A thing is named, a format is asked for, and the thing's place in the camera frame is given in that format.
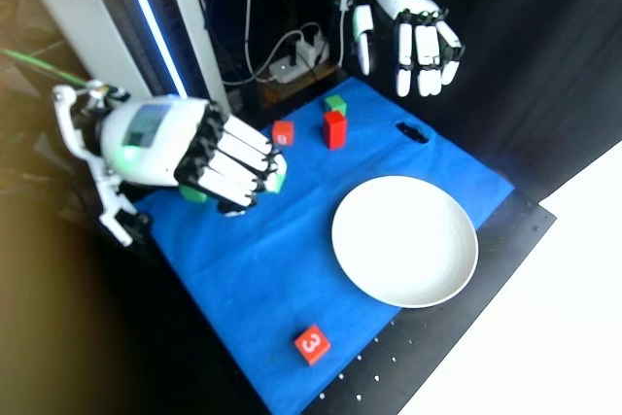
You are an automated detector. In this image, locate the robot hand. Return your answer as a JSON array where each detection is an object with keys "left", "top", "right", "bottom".
[
  {"left": 99, "top": 96, "right": 289, "bottom": 218},
  {"left": 350, "top": 0, "right": 464, "bottom": 98}
]

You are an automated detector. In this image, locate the green cube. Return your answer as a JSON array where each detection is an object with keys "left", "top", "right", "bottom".
[
  {"left": 324, "top": 93, "right": 348, "bottom": 118},
  {"left": 264, "top": 169, "right": 288, "bottom": 195},
  {"left": 178, "top": 185, "right": 209, "bottom": 204}
]

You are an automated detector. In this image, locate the tall red block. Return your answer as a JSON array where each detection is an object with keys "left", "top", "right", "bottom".
[{"left": 322, "top": 111, "right": 348, "bottom": 151}]

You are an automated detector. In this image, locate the white round plate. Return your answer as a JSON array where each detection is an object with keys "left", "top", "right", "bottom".
[{"left": 330, "top": 175, "right": 480, "bottom": 310}]

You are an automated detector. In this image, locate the white plug adapter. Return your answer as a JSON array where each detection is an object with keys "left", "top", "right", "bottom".
[{"left": 295, "top": 33, "right": 330, "bottom": 65}]

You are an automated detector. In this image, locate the red numbered cube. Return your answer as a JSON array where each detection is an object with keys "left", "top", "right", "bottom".
[{"left": 270, "top": 120, "right": 295, "bottom": 147}]

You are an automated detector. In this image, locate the white power strip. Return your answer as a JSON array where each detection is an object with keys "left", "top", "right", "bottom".
[{"left": 268, "top": 53, "right": 317, "bottom": 85}]

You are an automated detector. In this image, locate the white and black computer tower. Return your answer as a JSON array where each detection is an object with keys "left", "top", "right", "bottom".
[{"left": 12, "top": 0, "right": 230, "bottom": 113}]

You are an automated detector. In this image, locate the blue cloth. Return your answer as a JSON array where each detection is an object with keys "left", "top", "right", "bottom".
[{"left": 133, "top": 75, "right": 516, "bottom": 415}]

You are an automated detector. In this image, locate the red cube numbered three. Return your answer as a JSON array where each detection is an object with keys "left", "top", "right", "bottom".
[{"left": 293, "top": 324, "right": 332, "bottom": 366}]

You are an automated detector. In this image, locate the green cable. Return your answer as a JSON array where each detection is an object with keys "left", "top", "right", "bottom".
[{"left": 0, "top": 48, "right": 93, "bottom": 90}]

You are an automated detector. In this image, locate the white cable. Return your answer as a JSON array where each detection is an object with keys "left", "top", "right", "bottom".
[{"left": 221, "top": 0, "right": 259, "bottom": 86}]

